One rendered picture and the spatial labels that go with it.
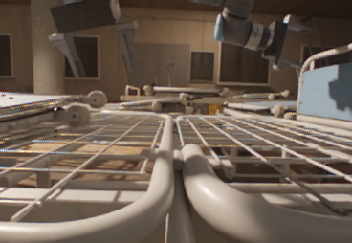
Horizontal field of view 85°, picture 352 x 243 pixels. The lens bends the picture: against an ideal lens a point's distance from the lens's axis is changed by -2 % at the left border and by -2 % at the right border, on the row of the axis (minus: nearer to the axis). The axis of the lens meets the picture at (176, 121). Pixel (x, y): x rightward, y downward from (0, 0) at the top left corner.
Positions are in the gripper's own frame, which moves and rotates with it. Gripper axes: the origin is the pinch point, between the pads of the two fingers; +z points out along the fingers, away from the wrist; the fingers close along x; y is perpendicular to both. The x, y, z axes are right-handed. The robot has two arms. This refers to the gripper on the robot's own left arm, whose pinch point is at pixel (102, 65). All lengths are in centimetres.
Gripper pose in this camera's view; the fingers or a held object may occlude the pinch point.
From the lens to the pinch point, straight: 51.3
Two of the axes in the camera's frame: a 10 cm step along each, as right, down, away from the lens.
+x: -9.8, 0.7, 1.7
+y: 1.1, -5.0, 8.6
